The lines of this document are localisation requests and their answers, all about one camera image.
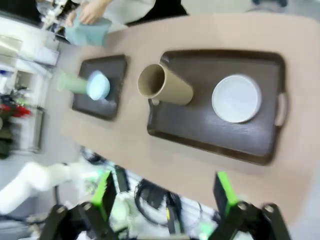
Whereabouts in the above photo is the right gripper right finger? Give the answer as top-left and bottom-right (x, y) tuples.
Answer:
(212, 171), (292, 240)

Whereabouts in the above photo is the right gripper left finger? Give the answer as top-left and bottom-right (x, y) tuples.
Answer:
(42, 171), (118, 240)

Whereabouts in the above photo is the teal cloth mat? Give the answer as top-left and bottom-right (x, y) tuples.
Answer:
(64, 17), (113, 47)

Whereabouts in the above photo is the large dark brown tray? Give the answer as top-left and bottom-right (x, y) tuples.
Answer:
(146, 49), (289, 166)

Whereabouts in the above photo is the small dark brown tray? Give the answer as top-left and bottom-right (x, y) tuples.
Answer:
(71, 54), (128, 121)

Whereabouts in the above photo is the person's right hand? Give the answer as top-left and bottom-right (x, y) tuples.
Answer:
(79, 0), (111, 25)

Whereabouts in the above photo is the white round plate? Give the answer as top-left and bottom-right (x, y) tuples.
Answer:
(211, 74), (263, 124)

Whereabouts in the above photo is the light blue bowl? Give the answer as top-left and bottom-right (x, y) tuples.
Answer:
(86, 70), (111, 101)

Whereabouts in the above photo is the pale green bowl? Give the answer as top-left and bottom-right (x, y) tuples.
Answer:
(56, 71), (91, 95)

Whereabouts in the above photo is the white shelf cabinet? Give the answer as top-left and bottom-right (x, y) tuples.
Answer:
(0, 12), (61, 68)

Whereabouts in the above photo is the person's torso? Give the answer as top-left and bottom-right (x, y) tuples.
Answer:
(99, 0), (189, 26)

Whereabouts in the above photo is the black cable coil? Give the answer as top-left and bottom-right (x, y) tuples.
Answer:
(134, 177), (182, 227)

